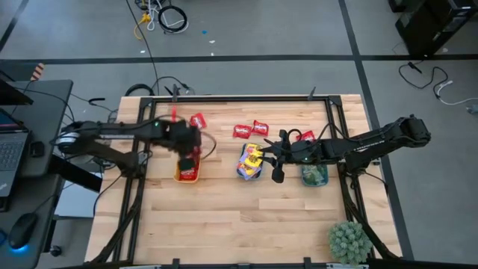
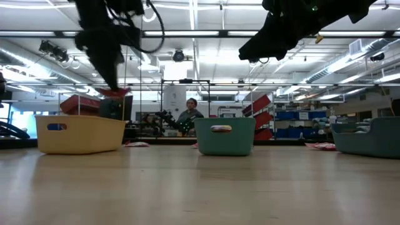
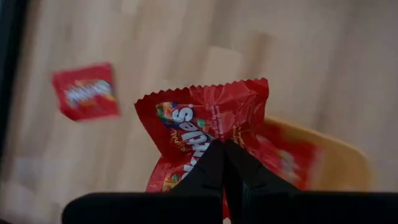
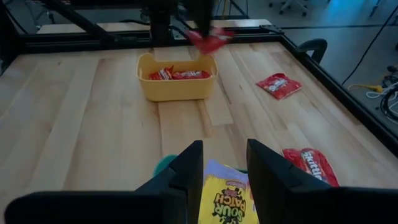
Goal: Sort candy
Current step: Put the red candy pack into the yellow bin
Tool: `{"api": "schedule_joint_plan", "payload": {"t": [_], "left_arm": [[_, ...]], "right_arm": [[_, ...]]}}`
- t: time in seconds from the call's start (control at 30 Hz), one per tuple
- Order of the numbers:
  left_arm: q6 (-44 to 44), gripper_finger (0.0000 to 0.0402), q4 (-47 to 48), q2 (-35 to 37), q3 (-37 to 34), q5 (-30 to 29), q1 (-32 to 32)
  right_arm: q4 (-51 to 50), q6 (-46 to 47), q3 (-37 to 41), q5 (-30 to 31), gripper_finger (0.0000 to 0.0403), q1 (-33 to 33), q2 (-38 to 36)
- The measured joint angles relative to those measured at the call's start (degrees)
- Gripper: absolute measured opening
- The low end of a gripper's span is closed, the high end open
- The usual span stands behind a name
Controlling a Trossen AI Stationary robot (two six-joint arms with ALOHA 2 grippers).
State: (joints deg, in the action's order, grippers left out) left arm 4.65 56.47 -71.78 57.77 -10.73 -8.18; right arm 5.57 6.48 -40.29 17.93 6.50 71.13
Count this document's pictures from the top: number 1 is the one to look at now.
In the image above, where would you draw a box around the thick black cable loop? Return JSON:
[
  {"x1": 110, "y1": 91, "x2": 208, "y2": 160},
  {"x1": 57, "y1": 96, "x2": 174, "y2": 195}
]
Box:
[{"x1": 124, "y1": 82, "x2": 156, "y2": 97}]

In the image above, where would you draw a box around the black cable with plug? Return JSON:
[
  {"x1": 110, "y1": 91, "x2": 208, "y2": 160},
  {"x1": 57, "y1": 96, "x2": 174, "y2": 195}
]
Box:
[{"x1": 397, "y1": 61, "x2": 450, "y2": 100}]

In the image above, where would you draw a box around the dark blue plastic bin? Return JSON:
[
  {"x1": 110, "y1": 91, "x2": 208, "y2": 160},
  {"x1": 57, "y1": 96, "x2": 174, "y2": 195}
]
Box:
[{"x1": 300, "y1": 163, "x2": 330, "y2": 188}]

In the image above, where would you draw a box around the black computer mouse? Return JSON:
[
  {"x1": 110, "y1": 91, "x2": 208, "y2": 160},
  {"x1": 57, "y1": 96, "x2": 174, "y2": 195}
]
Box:
[{"x1": 7, "y1": 211, "x2": 39, "y2": 250}]

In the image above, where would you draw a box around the green artificial plant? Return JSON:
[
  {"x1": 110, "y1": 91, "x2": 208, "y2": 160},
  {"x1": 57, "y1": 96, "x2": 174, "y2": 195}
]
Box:
[{"x1": 327, "y1": 220, "x2": 373, "y2": 268}]

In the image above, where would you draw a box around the long thin black cable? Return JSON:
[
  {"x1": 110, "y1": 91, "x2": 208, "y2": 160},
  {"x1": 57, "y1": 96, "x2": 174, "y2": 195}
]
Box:
[{"x1": 125, "y1": 0, "x2": 161, "y2": 96}]

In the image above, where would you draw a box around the white flat sheet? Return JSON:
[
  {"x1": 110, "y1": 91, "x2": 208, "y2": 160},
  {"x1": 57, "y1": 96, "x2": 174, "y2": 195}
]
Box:
[{"x1": 55, "y1": 185, "x2": 102, "y2": 218}]

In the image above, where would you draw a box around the black desk base bar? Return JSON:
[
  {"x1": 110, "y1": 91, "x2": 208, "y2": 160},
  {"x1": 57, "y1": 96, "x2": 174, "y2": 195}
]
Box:
[{"x1": 48, "y1": 155, "x2": 104, "y2": 194}]

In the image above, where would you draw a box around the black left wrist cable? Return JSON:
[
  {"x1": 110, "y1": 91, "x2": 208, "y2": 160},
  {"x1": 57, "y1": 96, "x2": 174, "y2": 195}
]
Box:
[{"x1": 200, "y1": 129, "x2": 218, "y2": 161}]

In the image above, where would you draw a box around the yellow cable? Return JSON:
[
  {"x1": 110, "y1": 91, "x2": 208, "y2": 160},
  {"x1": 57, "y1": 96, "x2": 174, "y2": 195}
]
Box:
[{"x1": 133, "y1": 12, "x2": 152, "y2": 40}]

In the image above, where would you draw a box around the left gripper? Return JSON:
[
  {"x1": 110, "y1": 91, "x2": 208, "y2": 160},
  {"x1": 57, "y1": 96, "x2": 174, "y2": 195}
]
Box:
[{"x1": 164, "y1": 120, "x2": 203, "y2": 172}]

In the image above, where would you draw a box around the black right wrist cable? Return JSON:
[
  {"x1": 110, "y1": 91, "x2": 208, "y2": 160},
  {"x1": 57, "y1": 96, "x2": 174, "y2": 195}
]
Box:
[{"x1": 286, "y1": 122, "x2": 352, "y2": 143}]

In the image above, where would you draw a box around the black aluminium rig frame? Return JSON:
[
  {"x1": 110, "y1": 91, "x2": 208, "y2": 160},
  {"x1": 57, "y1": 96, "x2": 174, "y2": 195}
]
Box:
[{"x1": 86, "y1": 95, "x2": 404, "y2": 269}]

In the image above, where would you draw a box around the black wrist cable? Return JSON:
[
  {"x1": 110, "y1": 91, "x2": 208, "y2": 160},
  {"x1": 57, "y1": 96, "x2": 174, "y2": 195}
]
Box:
[
  {"x1": 200, "y1": 129, "x2": 218, "y2": 161},
  {"x1": 286, "y1": 122, "x2": 352, "y2": 143}
]

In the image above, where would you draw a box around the yellow plastic bin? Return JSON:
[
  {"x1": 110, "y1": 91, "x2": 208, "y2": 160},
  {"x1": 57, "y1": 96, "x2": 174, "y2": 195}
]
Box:
[{"x1": 173, "y1": 147, "x2": 202, "y2": 185}]

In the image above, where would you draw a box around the small black box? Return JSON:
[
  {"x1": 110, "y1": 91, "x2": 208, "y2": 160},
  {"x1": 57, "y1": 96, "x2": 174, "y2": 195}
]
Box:
[{"x1": 29, "y1": 140, "x2": 46, "y2": 158}]

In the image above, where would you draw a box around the black desk monitor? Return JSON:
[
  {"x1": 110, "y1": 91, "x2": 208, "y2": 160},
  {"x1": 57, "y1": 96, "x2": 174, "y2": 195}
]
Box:
[{"x1": 0, "y1": 79, "x2": 34, "y2": 107}]

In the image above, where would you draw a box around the dark grey desk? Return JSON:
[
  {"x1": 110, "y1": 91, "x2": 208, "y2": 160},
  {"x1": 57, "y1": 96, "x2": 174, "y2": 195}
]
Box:
[{"x1": 0, "y1": 78, "x2": 75, "y2": 269}]

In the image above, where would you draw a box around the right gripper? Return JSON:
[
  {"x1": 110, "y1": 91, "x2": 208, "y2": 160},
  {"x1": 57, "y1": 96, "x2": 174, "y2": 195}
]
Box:
[{"x1": 260, "y1": 129, "x2": 324, "y2": 185}]

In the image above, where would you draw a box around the grey laptop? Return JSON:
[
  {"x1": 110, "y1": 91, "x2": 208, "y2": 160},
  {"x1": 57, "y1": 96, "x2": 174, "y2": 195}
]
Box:
[{"x1": 0, "y1": 107, "x2": 30, "y2": 198}]

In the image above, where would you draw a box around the teal green plastic bin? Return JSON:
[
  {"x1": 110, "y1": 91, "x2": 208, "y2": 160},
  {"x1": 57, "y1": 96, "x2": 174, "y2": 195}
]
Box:
[{"x1": 235, "y1": 143, "x2": 265, "y2": 182}]

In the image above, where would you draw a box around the orange black striped object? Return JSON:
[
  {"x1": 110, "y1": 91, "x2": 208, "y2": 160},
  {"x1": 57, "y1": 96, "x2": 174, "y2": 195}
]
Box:
[{"x1": 31, "y1": 62, "x2": 46, "y2": 81}]

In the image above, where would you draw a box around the black cable coil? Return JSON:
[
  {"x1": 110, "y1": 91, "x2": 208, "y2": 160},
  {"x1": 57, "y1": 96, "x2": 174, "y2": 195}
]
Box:
[{"x1": 157, "y1": 4, "x2": 189, "y2": 34}]

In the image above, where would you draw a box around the white cable with plug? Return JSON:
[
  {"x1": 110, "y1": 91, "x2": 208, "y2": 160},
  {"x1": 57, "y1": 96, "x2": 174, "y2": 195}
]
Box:
[{"x1": 434, "y1": 79, "x2": 478, "y2": 107}]

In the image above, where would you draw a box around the white cable bundle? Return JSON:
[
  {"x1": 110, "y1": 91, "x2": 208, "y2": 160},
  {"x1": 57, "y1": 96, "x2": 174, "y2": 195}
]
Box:
[{"x1": 146, "y1": 0, "x2": 189, "y2": 35}]

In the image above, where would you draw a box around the thin black looped cable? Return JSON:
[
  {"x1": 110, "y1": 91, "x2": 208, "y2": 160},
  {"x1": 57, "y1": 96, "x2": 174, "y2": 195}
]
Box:
[{"x1": 151, "y1": 75, "x2": 195, "y2": 96}]

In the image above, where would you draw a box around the large black cabinet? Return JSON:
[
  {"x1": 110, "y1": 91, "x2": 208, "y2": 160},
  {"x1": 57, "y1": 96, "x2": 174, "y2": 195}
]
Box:
[{"x1": 394, "y1": 0, "x2": 478, "y2": 58}]

